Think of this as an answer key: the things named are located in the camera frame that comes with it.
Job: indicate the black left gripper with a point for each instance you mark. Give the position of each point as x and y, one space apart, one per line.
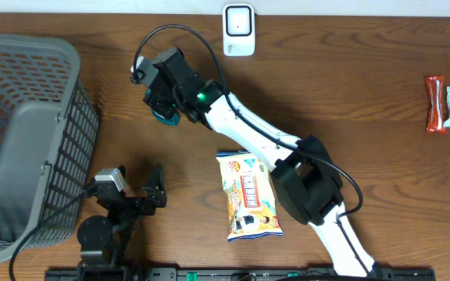
155 199

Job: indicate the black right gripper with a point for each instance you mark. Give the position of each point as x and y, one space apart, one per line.
159 108

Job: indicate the teal bottle with grey cap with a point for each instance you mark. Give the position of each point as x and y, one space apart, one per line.
162 109

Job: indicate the yellow snack chip bag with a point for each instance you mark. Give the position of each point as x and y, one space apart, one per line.
250 200

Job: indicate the red orange snack bar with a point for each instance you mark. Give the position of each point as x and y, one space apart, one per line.
434 86

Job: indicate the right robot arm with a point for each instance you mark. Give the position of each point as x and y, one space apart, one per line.
306 181

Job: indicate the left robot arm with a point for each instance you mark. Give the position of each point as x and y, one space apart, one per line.
104 238

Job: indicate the white barcode scanner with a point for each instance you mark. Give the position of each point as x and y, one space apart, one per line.
238 30

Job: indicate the grey plastic shopping basket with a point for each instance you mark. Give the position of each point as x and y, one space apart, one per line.
48 130

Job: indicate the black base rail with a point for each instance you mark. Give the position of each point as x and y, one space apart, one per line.
172 274

